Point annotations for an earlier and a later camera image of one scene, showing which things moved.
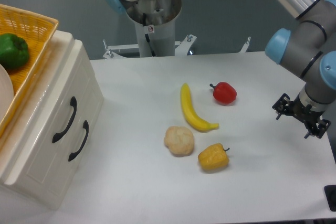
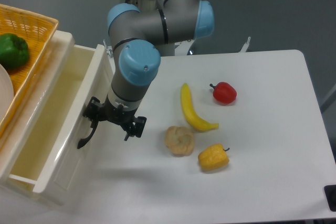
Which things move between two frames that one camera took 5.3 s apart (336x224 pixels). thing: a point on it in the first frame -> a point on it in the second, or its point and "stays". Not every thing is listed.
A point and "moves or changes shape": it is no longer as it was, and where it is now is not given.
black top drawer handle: (73, 102) -> (83, 141)
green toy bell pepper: (14, 51) stays
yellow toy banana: (189, 113) stays
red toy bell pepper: (224, 93) stays
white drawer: (76, 93) moves or changes shape
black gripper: (283, 106) -> (97, 111)
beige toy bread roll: (179, 140) stays
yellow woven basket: (37, 30) stays
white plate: (7, 94) stays
